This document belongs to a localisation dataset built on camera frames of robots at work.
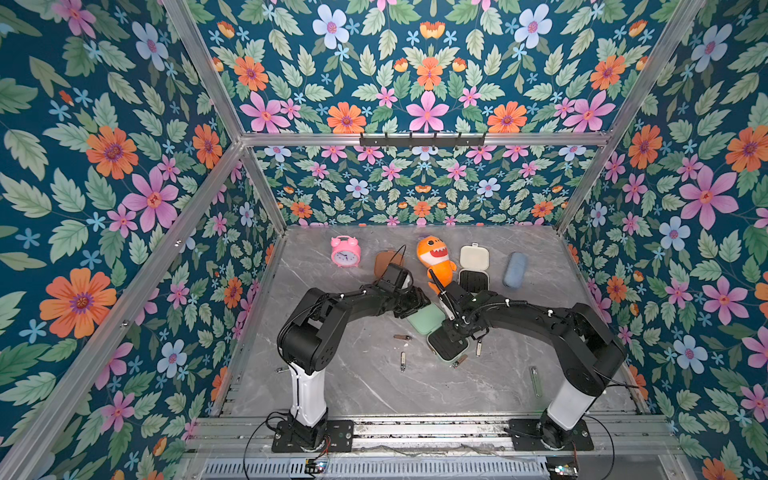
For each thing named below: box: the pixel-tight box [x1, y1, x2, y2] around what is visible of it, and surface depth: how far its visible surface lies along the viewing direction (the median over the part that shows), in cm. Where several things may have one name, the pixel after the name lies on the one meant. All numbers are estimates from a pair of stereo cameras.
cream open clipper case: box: [458, 242, 490, 293], surface depth 108 cm
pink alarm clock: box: [331, 235, 361, 268], surface depth 104 cm
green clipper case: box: [406, 303, 470, 363], surface depth 91 cm
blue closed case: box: [503, 251, 529, 289], surface depth 106 cm
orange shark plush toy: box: [417, 236, 457, 294], surface depth 104 cm
